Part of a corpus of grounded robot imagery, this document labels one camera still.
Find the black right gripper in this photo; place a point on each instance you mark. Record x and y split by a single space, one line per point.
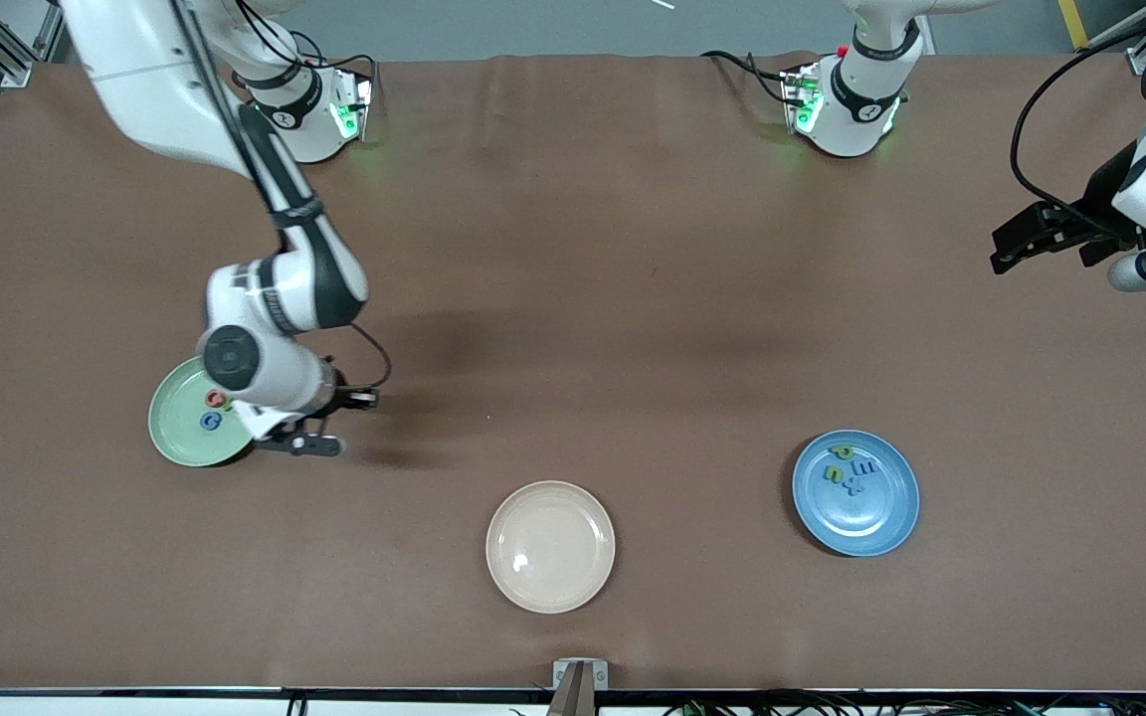
343 396

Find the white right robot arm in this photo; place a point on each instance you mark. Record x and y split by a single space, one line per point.
275 298

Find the blue plate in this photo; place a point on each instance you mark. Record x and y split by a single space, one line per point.
856 522

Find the arm base connector bracket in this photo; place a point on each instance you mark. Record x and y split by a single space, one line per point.
359 104
797 99

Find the red foam capital Q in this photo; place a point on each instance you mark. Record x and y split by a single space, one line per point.
218 399

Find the green foam lowercase n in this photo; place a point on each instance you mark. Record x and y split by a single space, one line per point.
833 473

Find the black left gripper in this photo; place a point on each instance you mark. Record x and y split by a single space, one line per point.
1095 202

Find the blue foam capital G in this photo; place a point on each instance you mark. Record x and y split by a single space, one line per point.
212 421

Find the brown table cloth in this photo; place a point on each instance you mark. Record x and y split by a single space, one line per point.
573 249

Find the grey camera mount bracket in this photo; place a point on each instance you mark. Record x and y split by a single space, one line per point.
580 681

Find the yellow strip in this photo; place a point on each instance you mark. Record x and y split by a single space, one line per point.
1070 20

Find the beige plate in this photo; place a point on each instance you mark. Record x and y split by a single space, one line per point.
550 547

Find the blue foam lowercase m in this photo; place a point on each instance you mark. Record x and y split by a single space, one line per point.
866 467

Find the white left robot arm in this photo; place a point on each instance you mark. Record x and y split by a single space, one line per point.
857 109

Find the green plate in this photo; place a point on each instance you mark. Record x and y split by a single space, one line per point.
175 428

